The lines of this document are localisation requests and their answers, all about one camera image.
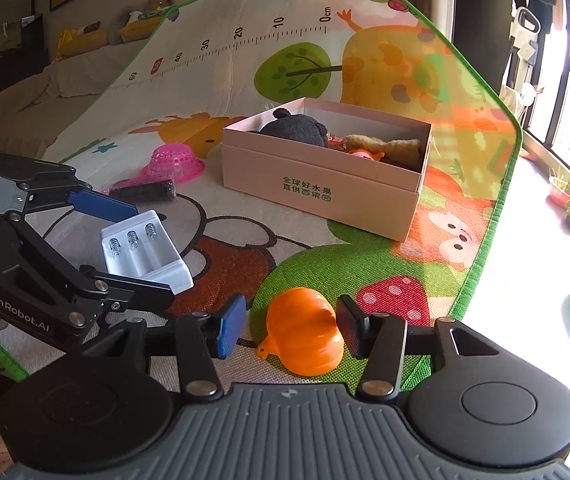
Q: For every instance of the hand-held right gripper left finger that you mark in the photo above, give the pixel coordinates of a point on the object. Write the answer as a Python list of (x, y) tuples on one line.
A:
[(230, 325)]

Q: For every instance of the black plush toy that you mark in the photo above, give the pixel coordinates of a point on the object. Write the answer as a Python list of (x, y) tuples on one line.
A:
[(292, 127)]

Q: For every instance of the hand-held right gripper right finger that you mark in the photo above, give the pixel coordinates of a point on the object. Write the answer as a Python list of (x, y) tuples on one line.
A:
[(351, 326)]

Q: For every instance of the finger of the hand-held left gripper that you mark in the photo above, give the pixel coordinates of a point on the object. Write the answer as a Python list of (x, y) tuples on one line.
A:
[(130, 294), (102, 206)]

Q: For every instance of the pink cardboard box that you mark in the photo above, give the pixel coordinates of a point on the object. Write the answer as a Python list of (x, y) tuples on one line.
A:
[(315, 185)]

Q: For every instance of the small pink toy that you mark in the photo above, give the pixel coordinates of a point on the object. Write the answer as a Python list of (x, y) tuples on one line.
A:
[(366, 154)]

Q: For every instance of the small red potted plant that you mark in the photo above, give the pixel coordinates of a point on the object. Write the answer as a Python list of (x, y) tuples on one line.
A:
[(562, 187)]

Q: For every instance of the black window frame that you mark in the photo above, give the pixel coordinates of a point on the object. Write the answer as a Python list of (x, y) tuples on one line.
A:
[(560, 65)]

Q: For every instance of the white battery case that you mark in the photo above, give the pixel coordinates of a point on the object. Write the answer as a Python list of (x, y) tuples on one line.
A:
[(145, 255)]

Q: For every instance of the orange pumpkin mould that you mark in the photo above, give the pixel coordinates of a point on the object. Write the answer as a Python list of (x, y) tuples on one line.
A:
[(305, 332)]

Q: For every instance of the printed play mat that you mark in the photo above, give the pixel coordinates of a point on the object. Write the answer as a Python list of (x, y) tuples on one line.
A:
[(215, 75)]

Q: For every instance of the white hanging object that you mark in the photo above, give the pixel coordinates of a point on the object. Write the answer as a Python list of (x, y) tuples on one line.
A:
[(529, 19)]

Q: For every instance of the yellow cushion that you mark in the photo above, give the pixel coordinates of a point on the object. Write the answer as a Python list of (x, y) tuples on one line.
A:
[(140, 27), (82, 40)]

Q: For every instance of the pink plastic toy sieve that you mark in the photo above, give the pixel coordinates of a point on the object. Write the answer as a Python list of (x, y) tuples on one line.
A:
[(172, 162)]

